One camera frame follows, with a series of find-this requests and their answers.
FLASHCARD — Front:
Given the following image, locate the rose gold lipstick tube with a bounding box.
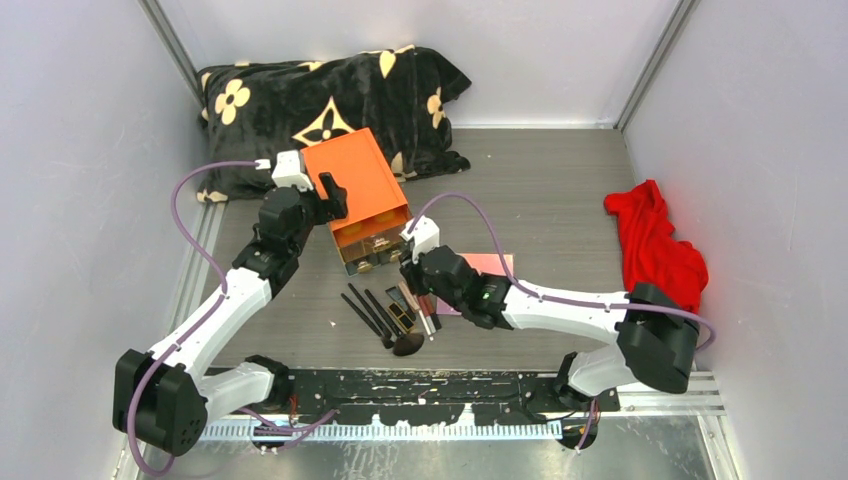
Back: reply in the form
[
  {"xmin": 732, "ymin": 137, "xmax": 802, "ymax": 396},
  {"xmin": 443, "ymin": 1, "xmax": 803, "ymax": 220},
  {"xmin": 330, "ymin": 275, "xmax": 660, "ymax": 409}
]
[{"xmin": 398, "ymin": 281, "xmax": 421, "ymax": 312}]

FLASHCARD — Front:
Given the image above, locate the purple cable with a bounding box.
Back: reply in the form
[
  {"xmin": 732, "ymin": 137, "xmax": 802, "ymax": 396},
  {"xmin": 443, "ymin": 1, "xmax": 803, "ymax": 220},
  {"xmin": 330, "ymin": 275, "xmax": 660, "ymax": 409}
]
[
  {"xmin": 127, "ymin": 159, "xmax": 272, "ymax": 478},
  {"xmin": 404, "ymin": 192, "xmax": 717, "ymax": 352}
]

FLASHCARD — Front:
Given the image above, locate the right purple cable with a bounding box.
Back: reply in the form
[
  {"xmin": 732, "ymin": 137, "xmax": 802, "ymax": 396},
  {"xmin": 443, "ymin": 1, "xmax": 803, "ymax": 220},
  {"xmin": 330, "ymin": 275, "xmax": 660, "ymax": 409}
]
[{"xmin": 404, "ymin": 192, "xmax": 717, "ymax": 352}]

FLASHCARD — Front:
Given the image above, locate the black fan makeup brush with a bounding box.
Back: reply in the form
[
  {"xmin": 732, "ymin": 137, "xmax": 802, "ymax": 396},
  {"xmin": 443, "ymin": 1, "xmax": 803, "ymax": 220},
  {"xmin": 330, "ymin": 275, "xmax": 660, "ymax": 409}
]
[{"xmin": 364, "ymin": 289, "xmax": 424, "ymax": 357}]

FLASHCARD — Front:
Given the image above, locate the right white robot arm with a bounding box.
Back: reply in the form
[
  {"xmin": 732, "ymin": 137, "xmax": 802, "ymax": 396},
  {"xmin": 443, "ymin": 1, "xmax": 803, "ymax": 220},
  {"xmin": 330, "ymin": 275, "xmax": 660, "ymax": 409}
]
[{"xmin": 400, "ymin": 245, "xmax": 699, "ymax": 411}]

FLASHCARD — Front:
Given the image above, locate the orange drawer organizer box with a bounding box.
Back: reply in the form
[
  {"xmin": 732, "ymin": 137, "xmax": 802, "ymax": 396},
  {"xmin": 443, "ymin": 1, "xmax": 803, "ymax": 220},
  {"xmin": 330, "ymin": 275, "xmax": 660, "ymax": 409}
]
[{"xmin": 302, "ymin": 128, "xmax": 411, "ymax": 276}]

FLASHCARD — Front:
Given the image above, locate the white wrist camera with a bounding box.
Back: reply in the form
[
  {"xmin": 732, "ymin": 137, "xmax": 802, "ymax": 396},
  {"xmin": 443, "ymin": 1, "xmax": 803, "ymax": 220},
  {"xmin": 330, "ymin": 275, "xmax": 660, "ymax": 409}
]
[
  {"xmin": 271, "ymin": 150, "xmax": 314, "ymax": 192},
  {"xmin": 400, "ymin": 215, "xmax": 440, "ymax": 263}
]

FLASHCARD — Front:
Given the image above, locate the black floral plush blanket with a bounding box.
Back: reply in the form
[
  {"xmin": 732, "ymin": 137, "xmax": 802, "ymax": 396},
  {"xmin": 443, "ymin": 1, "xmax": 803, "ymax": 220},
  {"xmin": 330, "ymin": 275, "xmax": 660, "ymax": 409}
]
[{"xmin": 196, "ymin": 45, "xmax": 472, "ymax": 203}]

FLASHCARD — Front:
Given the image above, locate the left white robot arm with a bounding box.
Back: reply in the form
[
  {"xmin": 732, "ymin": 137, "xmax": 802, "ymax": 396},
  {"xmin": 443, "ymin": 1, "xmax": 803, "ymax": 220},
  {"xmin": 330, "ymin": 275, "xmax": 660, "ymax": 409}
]
[{"xmin": 112, "ymin": 172, "xmax": 347, "ymax": 456}]

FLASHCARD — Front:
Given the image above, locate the orange brown lip pen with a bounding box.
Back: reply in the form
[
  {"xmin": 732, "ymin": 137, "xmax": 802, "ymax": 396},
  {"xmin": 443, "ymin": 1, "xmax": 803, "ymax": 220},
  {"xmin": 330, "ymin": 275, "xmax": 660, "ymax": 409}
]
[{"xmin": 422, "ymin": 296, "xmax": 442, "ymax": 331}]

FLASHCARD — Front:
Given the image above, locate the red cloth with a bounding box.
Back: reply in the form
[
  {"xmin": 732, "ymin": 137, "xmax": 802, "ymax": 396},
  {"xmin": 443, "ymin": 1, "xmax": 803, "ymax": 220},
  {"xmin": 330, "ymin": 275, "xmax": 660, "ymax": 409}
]
[{"xmin": 603, "ymin": 179, "xmax": 709, "ymax": 313}]

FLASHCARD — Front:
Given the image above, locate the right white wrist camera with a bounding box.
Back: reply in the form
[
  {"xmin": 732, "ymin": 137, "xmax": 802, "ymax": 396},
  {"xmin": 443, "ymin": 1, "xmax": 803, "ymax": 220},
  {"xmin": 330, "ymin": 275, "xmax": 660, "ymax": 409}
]
[{"xmin": 400, "ymin": 215, "xmax": 440, "ymax": 263}]

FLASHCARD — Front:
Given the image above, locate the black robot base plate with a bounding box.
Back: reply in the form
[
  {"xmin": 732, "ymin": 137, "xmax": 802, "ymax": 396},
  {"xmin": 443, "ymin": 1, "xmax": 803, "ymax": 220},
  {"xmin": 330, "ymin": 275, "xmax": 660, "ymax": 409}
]
[{"xmin": 247, "ymin": 369, "xmax": 588, "ymax": 427}]

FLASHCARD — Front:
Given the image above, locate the black gold lipstick case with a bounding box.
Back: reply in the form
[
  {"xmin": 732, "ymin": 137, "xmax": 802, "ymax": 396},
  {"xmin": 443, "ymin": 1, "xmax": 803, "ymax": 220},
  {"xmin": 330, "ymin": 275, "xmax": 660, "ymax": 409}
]
[{"xmin": 388, "ymin": 302, "xmax": 416, "ymax": 333}]

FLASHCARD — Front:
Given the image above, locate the white silver pencil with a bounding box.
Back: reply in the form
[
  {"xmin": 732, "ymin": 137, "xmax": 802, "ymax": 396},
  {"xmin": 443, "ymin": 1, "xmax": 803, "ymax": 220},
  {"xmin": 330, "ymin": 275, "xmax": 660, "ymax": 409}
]
[{"xmin": 410, "ymin": 296, "xmax": 435, "ymax": 341}]

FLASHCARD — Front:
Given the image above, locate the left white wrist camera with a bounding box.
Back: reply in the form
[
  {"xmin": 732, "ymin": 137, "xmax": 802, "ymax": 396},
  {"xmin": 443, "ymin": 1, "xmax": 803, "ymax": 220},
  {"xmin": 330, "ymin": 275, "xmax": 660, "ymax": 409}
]
[{"xmin": 271, "ymin": 150, "xmax": 314, "ymax": 192}]

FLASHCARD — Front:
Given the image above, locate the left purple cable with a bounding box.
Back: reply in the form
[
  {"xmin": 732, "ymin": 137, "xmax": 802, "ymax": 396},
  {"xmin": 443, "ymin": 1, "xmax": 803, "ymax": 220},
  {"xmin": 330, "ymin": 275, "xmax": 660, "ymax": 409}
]
[{"xmin": 127, "ymin": 159, "xmax": 272, "ymax": 478}]

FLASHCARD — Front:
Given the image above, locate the pink holographic eyeshadow palette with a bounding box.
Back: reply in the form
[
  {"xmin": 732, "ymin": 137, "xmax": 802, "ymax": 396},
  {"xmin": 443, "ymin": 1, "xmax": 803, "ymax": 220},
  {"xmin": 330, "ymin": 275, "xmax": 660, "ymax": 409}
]
[{"xmin": 435, "ymin": 252, "xmax": 505, "ymax": 316}]

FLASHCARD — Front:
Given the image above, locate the black round makeup brush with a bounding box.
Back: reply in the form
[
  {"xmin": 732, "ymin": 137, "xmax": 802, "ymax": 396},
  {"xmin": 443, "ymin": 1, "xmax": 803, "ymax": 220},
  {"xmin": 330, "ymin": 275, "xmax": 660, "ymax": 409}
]
[{"xmin": 347, "ymin": 283, "xmax": 392, "ymax": 340}]

